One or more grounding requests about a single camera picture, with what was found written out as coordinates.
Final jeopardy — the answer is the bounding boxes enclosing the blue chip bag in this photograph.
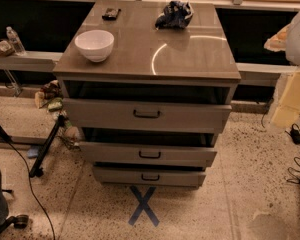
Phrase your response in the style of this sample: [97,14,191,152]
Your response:
[155,1,194,29]

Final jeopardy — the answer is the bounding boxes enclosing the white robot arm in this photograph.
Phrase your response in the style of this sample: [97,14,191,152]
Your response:
[264,11,300,128]

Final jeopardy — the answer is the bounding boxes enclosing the crumpled item on shelf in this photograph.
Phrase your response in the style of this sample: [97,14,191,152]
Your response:
[0,39,14,56]

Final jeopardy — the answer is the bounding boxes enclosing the black floor cable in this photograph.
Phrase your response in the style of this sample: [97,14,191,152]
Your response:
[0,114,57,240]

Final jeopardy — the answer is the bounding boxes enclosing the drawer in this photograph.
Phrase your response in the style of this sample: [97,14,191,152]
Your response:
[63,98,231,133]
[80,142,216,167]
[93,166,206,187]

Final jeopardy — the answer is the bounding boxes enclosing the black tripod leg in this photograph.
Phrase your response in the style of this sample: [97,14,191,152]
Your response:
[29,115,65,178]

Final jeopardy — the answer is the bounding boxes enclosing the grey side shelf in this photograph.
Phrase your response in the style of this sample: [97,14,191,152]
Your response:
[0,51,62,72]

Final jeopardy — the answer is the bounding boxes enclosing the office chair base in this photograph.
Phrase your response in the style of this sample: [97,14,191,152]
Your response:
[0,214,29,234]

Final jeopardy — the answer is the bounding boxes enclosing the black power adapter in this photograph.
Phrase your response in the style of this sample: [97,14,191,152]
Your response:
[290,124,300,145]

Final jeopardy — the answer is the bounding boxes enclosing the middle drawer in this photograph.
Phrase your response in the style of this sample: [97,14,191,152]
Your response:
[80,142,216,167]

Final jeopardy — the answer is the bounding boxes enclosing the pile of snack bags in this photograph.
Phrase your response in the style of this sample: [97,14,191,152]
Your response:
[34,80,81,150]

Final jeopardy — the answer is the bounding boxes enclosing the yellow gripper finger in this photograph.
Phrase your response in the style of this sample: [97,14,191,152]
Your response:
[271,67,300,128]

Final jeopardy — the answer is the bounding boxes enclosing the clear water bottle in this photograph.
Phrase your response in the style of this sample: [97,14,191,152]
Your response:
[6,26,26,56]

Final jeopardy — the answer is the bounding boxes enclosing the small black device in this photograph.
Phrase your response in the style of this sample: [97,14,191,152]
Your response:
[102,8,120,21]

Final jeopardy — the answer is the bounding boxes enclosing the bottom drawer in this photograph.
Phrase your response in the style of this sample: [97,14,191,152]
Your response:
[93,166,206,187]

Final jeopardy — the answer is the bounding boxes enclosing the blue tape X mark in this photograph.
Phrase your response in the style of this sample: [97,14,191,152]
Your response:
[128,186,160,227]

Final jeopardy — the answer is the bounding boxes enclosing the white bowl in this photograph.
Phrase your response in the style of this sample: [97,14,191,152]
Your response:
[75,30,114,62]

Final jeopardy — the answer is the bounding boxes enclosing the top drawer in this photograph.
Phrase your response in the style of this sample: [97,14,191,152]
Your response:
[63,98,231,133]

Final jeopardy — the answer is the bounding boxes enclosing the grey drawer cabinet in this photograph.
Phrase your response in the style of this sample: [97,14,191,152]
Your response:
[53,1,240,173]

